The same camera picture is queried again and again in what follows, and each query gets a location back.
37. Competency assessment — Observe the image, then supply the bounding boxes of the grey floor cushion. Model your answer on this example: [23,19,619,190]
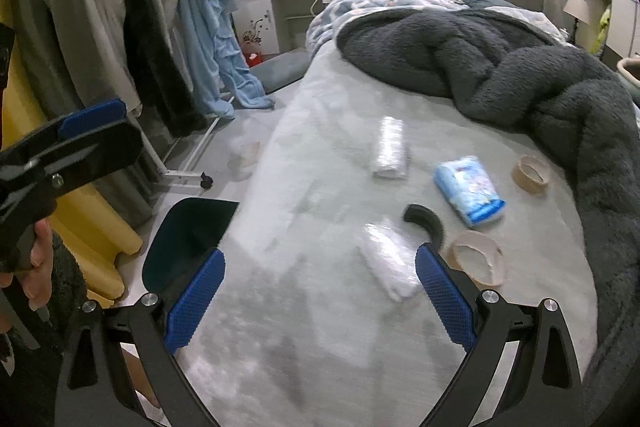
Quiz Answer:
[250,49,313,94]

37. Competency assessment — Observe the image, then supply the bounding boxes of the white wardrobe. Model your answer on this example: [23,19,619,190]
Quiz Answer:
[580,0,640,72]

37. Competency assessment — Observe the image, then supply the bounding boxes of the bedside lamp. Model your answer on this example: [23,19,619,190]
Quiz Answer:
[564,0,593,50]

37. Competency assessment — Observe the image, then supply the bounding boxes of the black curved plastic piece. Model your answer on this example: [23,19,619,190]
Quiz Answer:
[403,204,446,253]

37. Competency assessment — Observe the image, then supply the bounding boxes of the blue tissue pack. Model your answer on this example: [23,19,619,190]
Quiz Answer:
[433,155,506,229]

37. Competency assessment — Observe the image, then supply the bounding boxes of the grey bed sheet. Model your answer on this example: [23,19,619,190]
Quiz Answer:
[172,42,601,427]

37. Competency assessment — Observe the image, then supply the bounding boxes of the yellow-green garment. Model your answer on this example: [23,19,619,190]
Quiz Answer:
[597,4,612,52]

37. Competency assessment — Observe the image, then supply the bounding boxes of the grey-green jacket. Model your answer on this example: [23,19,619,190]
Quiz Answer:
[10,0,161,228]

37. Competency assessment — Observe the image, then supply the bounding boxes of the dark grey fleece blanket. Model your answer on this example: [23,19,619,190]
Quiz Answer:
[336,8,640,358]

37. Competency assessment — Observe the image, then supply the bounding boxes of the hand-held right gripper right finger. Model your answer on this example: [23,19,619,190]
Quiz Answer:
[415,243,583,427]

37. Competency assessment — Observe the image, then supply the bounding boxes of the bubble wrap roll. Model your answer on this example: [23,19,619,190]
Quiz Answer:
[371,116,411,180]

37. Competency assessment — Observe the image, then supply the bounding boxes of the brown tape roll core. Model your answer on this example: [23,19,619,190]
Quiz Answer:
[511,154,552,195]

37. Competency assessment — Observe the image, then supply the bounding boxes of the clear plastic bag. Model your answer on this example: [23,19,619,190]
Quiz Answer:
[356,219,423,304]

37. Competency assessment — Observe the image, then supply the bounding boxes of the torn cardboard ring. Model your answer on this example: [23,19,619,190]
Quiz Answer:
[447,229,505,286]

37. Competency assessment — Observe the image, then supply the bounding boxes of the light blue robe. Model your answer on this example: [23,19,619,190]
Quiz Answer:
[177,0,276,118]

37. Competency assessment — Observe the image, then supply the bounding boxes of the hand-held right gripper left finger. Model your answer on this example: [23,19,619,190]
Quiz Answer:
[59,248,227,427]

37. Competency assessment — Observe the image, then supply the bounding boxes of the person's left hand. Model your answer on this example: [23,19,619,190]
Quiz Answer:
[0,217,53,335]

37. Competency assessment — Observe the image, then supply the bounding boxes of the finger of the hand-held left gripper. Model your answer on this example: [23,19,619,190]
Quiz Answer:
[0,99,128,168]
[30,119,143,196]

